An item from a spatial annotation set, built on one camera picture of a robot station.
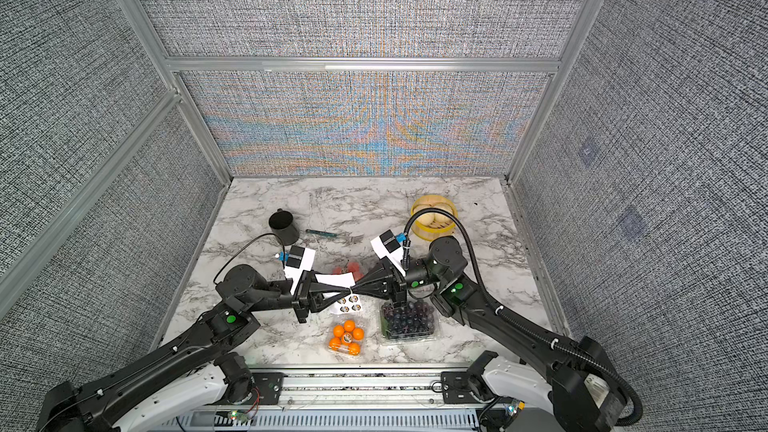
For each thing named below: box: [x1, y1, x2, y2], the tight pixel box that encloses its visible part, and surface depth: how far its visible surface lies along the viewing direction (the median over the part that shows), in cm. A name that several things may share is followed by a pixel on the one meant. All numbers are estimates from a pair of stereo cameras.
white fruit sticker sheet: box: [315, 272, 363, 313], surface depth 59 cm
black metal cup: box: [268, 208, 300, 246], surface depth 98 cm
